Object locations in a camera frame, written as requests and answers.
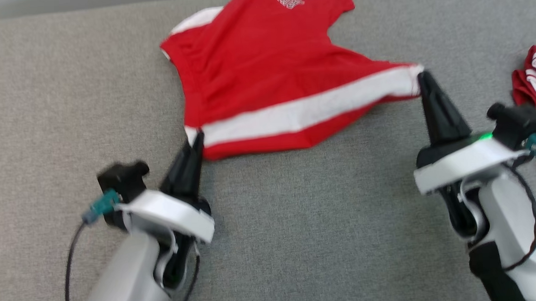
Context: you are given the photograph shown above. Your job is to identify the left cable with teal plug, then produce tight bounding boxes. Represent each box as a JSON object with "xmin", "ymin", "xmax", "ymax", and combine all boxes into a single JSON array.
[{"xmin": 61, "ymin": 189, "xmax": 125, "ymax": 301}]

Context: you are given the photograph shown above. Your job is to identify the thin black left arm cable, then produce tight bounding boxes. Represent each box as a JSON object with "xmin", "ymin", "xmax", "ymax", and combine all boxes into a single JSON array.
[{"xmin": 171, "ymin": 253, "xmax": 202, "ymax": 301}]

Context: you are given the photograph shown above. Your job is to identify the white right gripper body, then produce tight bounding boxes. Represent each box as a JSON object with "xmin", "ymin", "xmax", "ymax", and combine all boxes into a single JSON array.
[{"xmin": 411, "ymin": 132, "xmax": 531, "ymax": 196}]

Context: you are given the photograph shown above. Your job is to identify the red shirt with white sleeves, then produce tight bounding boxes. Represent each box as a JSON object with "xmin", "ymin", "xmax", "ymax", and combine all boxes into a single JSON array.
[{"xmin": 510, "ymin": 45, "xmax": 536, "ymax": 179}]

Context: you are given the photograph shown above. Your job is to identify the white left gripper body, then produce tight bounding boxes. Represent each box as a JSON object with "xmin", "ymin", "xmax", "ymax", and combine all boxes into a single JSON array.
[{"xmin": 115, "ymin": 186, "xmax": 216, "ymax": 248}]

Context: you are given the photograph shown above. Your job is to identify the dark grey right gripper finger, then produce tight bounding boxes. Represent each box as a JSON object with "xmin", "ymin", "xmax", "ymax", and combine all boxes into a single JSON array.
[{"xmin": 417, "ymin": 69, "xmax": 473, "ymax": 147}]

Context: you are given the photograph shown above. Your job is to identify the red shorts with white stripes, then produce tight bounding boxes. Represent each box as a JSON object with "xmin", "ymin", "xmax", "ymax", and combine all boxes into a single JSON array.
[{"xmin": 158, "ymin": 0, "xmax": 428, "ymax": 163}]

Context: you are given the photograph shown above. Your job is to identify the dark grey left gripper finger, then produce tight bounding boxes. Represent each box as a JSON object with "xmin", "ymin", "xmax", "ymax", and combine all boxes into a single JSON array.
[
  {"xmin": 158, "ymin": 142, "xmax": 197, "ymax": 203},
  {"xmin": 190, "ymin": 132, "xmax": 207, "ymax": 202}
]

